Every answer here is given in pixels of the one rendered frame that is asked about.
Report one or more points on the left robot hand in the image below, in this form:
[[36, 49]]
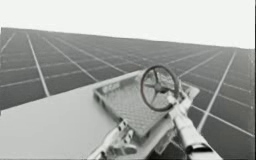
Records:
[[126, 137]]

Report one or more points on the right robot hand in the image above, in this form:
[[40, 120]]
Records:
[[178, 103]]

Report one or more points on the dark steering wheel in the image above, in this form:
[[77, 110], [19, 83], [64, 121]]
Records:
[[159, 87]]

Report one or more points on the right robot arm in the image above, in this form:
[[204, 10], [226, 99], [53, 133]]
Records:
[[191, 135]]

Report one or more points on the grey mesh tray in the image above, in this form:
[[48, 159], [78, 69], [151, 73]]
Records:
[[131, 105]]

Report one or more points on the grey table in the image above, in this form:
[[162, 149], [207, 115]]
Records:
[[60, 126]]

